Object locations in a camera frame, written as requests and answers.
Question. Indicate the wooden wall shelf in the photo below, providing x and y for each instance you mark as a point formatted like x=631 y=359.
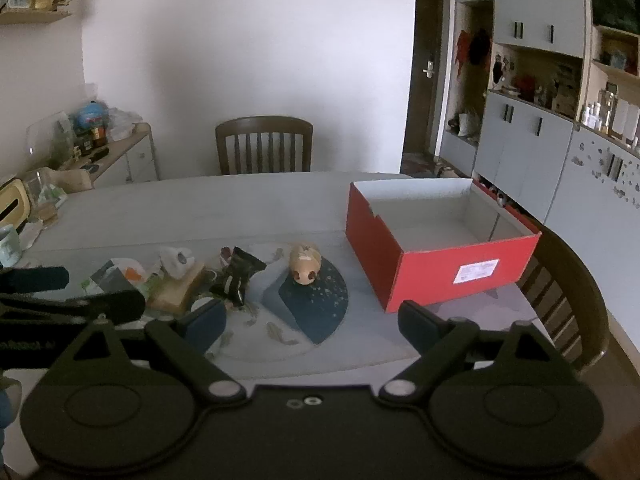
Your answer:
x=35 y=16

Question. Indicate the dark wooden door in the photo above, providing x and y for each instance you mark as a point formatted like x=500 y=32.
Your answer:
x=422 y=35

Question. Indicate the white green mug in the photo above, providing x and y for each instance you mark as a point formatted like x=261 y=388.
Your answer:
x=9 y=246

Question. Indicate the row of bottles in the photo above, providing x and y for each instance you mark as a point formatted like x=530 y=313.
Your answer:
x=607 y=112

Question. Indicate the small white round container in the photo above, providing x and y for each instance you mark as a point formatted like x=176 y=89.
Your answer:
x=202 y=304

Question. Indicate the yellow tissue box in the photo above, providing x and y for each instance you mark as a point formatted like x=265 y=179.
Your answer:
x=11 y=202

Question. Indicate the clear glass jar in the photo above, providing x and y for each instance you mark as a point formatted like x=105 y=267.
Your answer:
x=45 y=195

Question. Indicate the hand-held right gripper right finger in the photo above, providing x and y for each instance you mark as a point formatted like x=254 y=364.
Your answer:
x=415 y=321

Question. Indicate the black striped pouch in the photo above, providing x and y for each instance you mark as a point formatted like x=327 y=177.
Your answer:
x=237 y=275

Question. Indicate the round blue white placemat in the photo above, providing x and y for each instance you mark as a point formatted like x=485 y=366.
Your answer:
x=315 y=310

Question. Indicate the red hanging decoration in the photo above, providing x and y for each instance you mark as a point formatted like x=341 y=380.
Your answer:
x=462 y=52

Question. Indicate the white plastic bag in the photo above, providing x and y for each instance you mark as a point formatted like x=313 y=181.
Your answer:
x=122 y=122

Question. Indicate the beige plush dog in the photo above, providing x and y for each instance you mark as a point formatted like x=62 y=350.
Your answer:
x=305 y=262

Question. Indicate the patterned doormat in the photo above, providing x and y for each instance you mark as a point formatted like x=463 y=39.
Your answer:
x=419 y=161

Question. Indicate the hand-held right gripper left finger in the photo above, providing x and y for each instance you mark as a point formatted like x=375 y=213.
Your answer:
x=207 y=322

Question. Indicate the slatted wooden chair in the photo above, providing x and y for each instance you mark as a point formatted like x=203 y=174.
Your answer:
x=264 y=145

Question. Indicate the blue globe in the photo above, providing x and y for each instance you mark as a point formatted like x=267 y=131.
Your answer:
x=91 y=113

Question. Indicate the grey white tape roll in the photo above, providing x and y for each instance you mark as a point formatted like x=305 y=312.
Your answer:
x=177 y=259

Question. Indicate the silver door lock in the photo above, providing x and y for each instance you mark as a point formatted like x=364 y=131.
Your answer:
x=428 y=67

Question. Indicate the curved back wooden chair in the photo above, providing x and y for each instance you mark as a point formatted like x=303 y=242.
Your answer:
x=565 y=290

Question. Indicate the grey wall cabinet unit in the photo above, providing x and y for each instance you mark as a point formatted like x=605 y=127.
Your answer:
x=520 y=160

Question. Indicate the white wooden sideboard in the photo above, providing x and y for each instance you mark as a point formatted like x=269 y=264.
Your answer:
x=130 y=157

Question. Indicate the row of white shoes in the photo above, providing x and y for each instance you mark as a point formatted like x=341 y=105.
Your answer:
x=497 y=196

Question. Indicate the white green patterned packet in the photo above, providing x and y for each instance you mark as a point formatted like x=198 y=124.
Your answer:
x=117 y=272

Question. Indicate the brown cardboard box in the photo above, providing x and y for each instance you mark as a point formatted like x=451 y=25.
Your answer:
x=172 y=291

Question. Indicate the red cardboard box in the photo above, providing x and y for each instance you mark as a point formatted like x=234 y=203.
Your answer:
x=440 y=270

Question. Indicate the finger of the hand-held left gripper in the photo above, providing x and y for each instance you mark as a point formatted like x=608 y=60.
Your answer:
x=35 y=280
x=110 y=305

